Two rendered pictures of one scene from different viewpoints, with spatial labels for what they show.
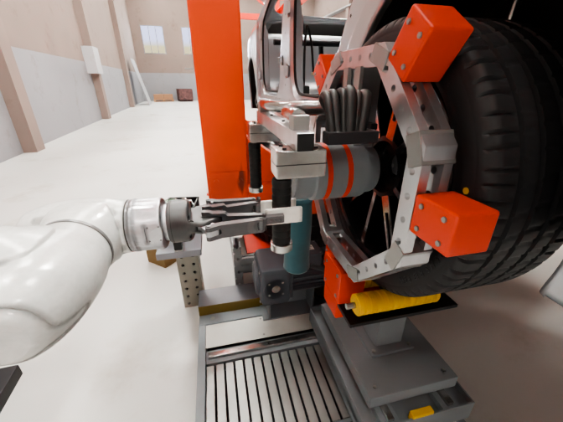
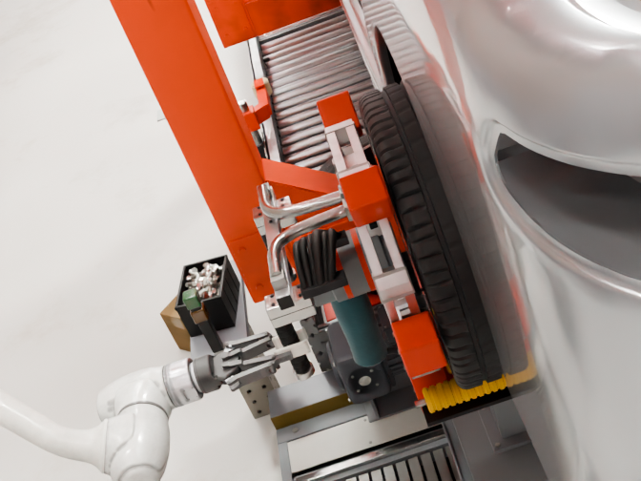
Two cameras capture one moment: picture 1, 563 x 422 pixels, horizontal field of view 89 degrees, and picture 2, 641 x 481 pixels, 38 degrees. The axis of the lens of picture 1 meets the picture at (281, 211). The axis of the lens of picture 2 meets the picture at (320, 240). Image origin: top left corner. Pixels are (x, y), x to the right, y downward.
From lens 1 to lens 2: 1.39 m
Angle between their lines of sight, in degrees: 18
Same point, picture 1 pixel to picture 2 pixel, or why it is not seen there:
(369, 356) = (492, 452)
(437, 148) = (390, 289)
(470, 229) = (417, 357)
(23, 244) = (127, 429)
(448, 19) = (365, 194)
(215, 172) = (237, 240)
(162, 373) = not seen: outside the picture
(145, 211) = (179, 378)
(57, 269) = (149, 441)
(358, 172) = not seen: hidden behind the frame
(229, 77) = (218, 122)
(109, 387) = not seen: outside the picture
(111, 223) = (159, 394)
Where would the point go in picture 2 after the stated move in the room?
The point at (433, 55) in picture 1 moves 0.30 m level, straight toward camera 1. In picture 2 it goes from (368, 214) to (284, 328)
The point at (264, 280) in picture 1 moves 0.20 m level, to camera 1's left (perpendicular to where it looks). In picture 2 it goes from (343, 373) to (273, 385)
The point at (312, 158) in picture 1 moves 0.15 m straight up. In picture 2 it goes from (299, 305) to (273, 246)
